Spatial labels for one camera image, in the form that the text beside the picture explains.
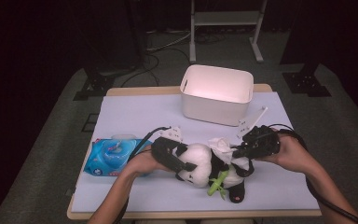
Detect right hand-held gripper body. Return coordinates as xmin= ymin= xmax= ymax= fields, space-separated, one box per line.
xmin=236 ymin=105 xmax=282 ymax=159

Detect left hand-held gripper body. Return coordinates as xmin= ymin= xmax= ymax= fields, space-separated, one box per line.
xmin=151 ymin=125 xmax=187 ymax=173

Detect panda plush toy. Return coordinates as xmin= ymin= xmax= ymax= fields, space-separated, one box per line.
xmin=175 ymin=143 xmax=255 ymax=204

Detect white plastic storage bin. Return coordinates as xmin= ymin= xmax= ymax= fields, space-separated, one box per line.
xmin=180 ymin=63 xmax=255 ymax=127

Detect blue wet wipes pack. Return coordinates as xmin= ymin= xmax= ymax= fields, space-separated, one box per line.
xmin=83 ymin=133 xmax=153 ymax=177

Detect person's left hand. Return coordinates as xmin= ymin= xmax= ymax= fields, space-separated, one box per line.
xmin=122 ymin=148 xmax=172 ymax=179

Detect person's right hand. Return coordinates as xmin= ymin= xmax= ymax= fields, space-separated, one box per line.
xmin=255 ymin=133 xmax=315 ymax=175

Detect white table mat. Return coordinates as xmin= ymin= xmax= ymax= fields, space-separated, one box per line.
xmin=71 ymin=91 xmax=320 ymax=214

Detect wooden table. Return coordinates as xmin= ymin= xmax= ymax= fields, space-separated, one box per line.
xmin=66 ymin=83 xmax=322 ymax=220

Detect black stand base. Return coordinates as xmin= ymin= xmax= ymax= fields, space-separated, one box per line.
xmin=73 ymin=66 xmax=116 ymax=101
xmin=282 ymin=63 xmax=332 ymax=98

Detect black floor socket plate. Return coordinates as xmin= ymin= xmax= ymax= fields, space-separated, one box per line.
xmin=81 ymin=113 xmax=100 ymax=133

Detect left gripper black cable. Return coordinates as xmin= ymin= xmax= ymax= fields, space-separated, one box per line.
xmin=113 ymin=125 xmax=172 ymax=224

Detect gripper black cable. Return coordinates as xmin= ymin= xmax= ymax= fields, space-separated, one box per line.
xmin=267 ymin=123 xmax=358 ymax=224
xmin=113 ymin=125 xmax=172 ymax=224

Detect black floor cables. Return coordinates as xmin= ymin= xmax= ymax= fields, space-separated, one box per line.
xmin=120 ymin=46 xmax=191 ymax=88

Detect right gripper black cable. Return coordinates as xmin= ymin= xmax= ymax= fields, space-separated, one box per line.
xmin=267 ymin=123 xmax=358 ymax=224

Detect white floor cable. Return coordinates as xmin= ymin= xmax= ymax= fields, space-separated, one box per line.
xmin=145 ymin=29 xmax=192 ymax=52

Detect white metal stand frame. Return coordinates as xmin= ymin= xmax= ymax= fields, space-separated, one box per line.
xmin=189 ymin=0 xmax=269 ymax=64

